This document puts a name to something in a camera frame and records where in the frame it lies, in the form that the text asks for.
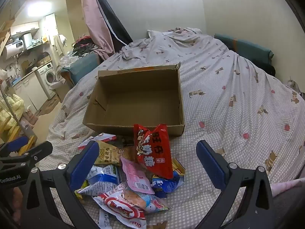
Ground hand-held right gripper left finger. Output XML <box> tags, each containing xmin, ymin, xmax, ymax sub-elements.
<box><xmin>20</xmin><ymin>141</ymin><xmax>100</xmax><ymax>229</ymax></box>

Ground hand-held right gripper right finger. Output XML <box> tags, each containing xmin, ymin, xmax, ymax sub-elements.
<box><xmin>191</xmin><ymin>140</ymin><xmax>281</xmax><ymax>229</ymax></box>

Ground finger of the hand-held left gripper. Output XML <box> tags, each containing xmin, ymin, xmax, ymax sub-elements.
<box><xmin>0</xmin><ymin>135</ymin><xmax>29</xmax><ymax>158</ymax></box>
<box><xmin>0</xmin><ymin>141</ymin><xmax>53</xmax><ymax>165</ymax></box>

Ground blue white snack bag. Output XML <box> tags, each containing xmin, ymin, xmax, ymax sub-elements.
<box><xmin>86</xmin><ymin>166</ymin><xmax>120</xmax><ymax>185</ymax></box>

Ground yellow chips packet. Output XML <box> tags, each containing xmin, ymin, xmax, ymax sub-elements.
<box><xmin>75</xmin><ymin>180</ymin><xmax>89</xmax><ymax>199</ymax></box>

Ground yellow peanut packet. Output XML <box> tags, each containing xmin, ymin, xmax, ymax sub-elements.
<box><xmin>94</xmin><ymin>140</ymin><xmax>125</xmax><ymax>166</ymax></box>

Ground red white carton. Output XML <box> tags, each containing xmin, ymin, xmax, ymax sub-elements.
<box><xmin>78</xmin><ymin>134</ymin><xmax>117</xmax><ymax>150</ymax></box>

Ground white puffed triangular packet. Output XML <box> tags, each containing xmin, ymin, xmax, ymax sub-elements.
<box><xmin>75</xmin><ymin>181</ymin><xmax>120</xmax><ymax>197</ymax></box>

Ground yellow brown snack packet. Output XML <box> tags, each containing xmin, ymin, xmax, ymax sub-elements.
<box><xmin>172</xmin><ymin>158</ymin><xmax>186</xmax><ymax>176</ymax></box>

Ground dark blue snack packet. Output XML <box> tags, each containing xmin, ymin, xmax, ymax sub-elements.
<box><xmin>151</xmin><ymin>172</ymin><xmax>185</xmax><ymax>198</ymax></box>

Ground pink snack packet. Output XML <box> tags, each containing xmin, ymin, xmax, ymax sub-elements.
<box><xmin>120</xmin><ymin>157</ymin><xmax>155</xmax><ymax>195</ymax></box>

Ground white packet red oval logo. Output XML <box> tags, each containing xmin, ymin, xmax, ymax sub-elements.
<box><xmin>93</xmin><ymin>192</ymin><xmax>146</xmax><ymax>220</ymax></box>

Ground red candy bag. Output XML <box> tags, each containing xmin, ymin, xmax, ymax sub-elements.
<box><xmin>133</xmin><ymin>123</ymin><xmax>174</xmax><ymax>179</ymax></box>

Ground small grey white packet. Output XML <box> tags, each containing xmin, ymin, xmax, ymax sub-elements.
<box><xmin>98</xmin><ymin>207</ymin><xmax>112</xmax><ymax>229</ymax></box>

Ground light blue cartoon packet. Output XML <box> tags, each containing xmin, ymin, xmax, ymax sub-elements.
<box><xmin>124</xmin><ymin>188</ymin><xmax>171</xmax><ymax>214</ymax></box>

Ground white packet red lettering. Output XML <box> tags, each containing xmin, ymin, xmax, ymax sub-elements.
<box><xmin>124</xmin><ymin>218</ymin><xmax>147</xmax><ymax>229</ymax></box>

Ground large brown cardboard box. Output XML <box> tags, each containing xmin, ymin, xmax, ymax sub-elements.
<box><xmin>83</xmin><ymin>62</ymin><xmax>185</xmax><ymax>139</ymax></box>

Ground person's left hand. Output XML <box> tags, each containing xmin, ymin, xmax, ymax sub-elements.
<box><xmin>7</xmin><ymin>187</ymin><xmax>24</xmax><ymax>211</ymax></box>

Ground yellow wooden rack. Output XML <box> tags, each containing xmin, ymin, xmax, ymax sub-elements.
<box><xmin>0</xmin><ymin>124</ymin><xmax>38</xmax><ymax>156</ymax></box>

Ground pink patterned bag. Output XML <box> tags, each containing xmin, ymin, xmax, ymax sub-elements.
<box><xmin>21</xmin><ymin>110</ymin><xmax>39</xmax><ymax>125</ymax></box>

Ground pale yellow jacket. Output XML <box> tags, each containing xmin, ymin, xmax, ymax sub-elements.
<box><xmin>0</xmin><ymin>94</ymin><xmax>25</xmax><ymax>134</ymax></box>

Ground brown patterned rug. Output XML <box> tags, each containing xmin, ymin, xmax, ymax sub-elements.
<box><xmin>38</xmin><ymin>99</ymin><xmax>60</xmax><ymax>116</ymax></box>

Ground white base cabinets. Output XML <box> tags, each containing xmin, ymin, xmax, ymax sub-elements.
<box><xmin>13</xmin><ymin>73</ymin><xmax>45</xmax><ymax>115</ymax></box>

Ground white washing machine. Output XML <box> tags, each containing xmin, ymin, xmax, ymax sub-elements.
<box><xmin>35</xmin><ymin>62</ymin><xmax>57</xmax><ymax>101</ymax></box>

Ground pink cloth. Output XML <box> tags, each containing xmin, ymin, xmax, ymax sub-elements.
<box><xmin>272</xmin><ymin>178</ymin><xmax>305</xmax><ymax>196</ymax></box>

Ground small brown cardboard box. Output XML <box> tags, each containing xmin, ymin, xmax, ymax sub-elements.
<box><xmin>21</xmin><ymin>52</ymin><xmax>51</xmax><ymax>70</ymax></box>

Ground person's grey clothing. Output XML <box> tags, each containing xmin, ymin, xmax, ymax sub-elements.
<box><xmin>269</xmin><ymin>191</ymin><xmax>305</xmax><ymax>229</ymax></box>

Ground pile of white cloth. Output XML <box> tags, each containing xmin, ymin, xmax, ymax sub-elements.
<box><xmin>58</xmin><ymin>54</ymin><xmax>77</xmax><ymax>72</ymax></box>

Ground white round water heater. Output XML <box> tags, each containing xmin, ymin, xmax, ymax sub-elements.
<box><xmin>0</xmin><ymin>39</ymin><xmax>25</xmax><ymax>60</ymax></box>

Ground white box appliance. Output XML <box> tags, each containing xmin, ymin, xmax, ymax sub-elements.
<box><xmin>22</xmin><ymin>33</ymin><xmax>33</xmax><ymax>49</ymax></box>

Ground hanging white towel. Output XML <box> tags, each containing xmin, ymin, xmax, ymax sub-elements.
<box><xmin>52</xmin><ymin>35</ymin><xmax>67</xmax><ymax>56</ymax></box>

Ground black cloth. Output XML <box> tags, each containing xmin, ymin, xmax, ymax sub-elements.
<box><xmin>264</xmin><ymin>62</ymin><xmax>277</xmax><ymax>77</ymax></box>

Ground grey white furry thing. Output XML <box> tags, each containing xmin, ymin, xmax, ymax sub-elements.
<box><xmin>286</xmin><ymin>77</ymin><xmax>302</xmax><ymax>93</ymax></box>

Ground pile of dark clothes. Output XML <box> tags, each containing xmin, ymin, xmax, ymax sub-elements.
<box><xmin>73</xmin><ymin>35</ymin><xmax>100</xmax><ymax>58</ymax></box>

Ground teal bed board orange band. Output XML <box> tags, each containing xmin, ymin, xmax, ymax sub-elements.
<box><xmin>214</xmin><ymin>33</ymin><xmax>274</xmax><ymax>65</ymax></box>

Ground pink curtain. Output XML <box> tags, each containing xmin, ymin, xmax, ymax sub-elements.
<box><xmin>81</xmin><ymin>0</ymin><xmax>115</xmax><ymax>60</ymax></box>

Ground white pillow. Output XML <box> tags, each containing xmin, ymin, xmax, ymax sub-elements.
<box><xmin>147</xmin><ymin>30</ymin><xmax>168</xmax><ymax>39</ymax></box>

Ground dark curtain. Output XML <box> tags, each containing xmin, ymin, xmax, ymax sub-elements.
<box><xmin>89</xmin><ymin>0</ymin><xmax>134</xmax><ymax>53</ymax></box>

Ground white wall cabinet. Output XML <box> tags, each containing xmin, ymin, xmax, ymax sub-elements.
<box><xmin>10</xmin><ymin>21</ymin><xmax>40</xmax><ymax>37</ymax></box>

